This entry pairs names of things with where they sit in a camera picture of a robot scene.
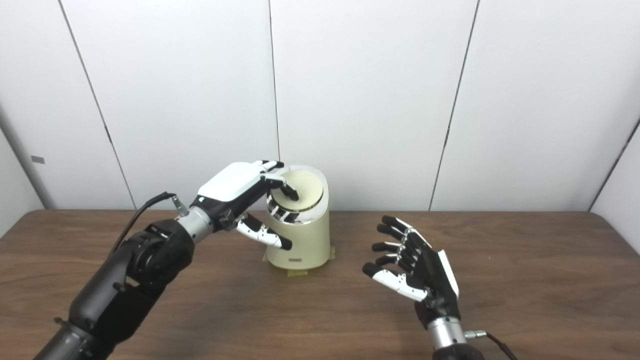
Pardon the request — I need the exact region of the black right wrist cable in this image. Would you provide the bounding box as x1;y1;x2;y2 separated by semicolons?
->
464;329;519;360

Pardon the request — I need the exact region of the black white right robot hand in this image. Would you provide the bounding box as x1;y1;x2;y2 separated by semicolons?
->
362;215;461;328

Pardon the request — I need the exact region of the cream-colored lidded bin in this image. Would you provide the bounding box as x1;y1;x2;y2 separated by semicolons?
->
263;165;331;271

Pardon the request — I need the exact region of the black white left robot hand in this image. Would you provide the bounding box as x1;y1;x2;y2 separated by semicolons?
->
197;160;300;251

